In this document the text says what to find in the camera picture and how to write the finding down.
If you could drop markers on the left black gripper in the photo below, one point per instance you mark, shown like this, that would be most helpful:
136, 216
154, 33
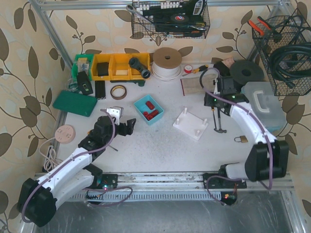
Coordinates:
124, 127

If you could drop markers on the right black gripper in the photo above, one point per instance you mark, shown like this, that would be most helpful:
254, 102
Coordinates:
212, 102

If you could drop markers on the small hammer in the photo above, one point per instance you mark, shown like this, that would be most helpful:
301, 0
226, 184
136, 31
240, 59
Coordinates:
219, 129

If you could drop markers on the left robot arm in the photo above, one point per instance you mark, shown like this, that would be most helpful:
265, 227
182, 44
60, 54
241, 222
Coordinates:
40, 199

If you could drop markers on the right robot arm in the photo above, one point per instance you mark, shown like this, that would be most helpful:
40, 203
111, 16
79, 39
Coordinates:
267, 158

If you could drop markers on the small red spring front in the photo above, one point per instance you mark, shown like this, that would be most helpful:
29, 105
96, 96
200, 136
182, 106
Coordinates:
145, 114

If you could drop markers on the red spring middle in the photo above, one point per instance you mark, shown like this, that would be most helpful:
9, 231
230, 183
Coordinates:
153, 114

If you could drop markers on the long red spring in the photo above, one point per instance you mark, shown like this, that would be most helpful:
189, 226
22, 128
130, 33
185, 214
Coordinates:
150, 105

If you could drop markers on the light blue plastic box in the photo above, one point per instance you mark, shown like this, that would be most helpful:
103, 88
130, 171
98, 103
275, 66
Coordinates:
141, 107

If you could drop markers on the beige work glove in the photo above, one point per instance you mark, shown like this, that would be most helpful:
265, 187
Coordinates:
191, 86

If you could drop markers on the white peg board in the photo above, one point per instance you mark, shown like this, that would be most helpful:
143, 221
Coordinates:
190, 124

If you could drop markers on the yellow black screwdriver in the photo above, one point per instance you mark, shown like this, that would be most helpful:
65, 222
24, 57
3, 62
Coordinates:
197, 70

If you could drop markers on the red white tape roll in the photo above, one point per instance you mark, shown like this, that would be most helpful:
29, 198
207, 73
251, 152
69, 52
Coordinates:
188, 69

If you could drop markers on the brown tape roll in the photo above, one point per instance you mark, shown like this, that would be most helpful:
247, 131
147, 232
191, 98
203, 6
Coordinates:
118, 92

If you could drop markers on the black disc spool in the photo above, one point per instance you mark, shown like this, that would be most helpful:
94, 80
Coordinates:
244, 71

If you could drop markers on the black ribbed block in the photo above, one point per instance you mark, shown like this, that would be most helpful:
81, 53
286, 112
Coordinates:
100, 92

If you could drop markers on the brass padlock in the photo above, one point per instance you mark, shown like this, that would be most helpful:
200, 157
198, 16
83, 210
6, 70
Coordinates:
241, 139

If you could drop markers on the yellow storage bin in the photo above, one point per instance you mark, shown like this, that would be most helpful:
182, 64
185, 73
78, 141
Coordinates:
118, 66

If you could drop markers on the black green meter device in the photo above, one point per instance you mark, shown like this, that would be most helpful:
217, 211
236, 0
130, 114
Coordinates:
84, 83

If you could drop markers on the green plastic lid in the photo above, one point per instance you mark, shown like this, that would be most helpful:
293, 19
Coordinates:
75, 103

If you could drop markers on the grey pipe fitting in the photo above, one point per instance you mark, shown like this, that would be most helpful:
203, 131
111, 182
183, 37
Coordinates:
141, 68

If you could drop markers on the black box in bin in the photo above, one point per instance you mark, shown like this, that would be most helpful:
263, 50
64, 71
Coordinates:
102, 69

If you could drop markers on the round beige power socket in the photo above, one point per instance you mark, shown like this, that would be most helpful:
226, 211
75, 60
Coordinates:
65, 134

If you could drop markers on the green storage bin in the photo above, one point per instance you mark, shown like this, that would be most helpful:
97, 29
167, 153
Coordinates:
82, 63

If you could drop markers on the black electrical tape roll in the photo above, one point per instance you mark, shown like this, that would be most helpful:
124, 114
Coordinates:
179, 19

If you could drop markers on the silver wrench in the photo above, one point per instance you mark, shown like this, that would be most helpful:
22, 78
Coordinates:
132, 10

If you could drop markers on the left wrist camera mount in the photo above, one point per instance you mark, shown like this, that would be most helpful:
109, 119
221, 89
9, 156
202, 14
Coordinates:
115, 112

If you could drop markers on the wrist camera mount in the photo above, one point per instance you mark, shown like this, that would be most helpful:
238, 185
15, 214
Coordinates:
224, 86
115, 112

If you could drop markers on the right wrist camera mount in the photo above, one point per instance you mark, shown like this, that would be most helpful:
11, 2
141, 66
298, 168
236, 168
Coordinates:
224, 86

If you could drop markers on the green bin rail base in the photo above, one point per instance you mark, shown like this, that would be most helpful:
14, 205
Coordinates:
141, 83

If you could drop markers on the clear toolbox white handle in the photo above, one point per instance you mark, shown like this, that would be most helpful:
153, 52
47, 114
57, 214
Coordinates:
265, 105

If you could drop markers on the white cable spool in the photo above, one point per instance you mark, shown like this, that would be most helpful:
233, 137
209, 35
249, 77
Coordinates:
166, 64

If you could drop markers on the orange handled pliers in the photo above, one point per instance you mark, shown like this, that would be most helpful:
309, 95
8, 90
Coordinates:
257, 27

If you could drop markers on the top wire basket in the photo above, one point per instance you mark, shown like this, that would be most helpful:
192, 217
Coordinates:
169, 19

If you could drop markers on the wire basket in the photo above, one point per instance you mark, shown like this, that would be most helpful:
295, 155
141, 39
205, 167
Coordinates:
286, 54
169, 19

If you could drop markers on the right wire basket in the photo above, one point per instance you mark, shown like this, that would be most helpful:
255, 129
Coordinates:
286, 54

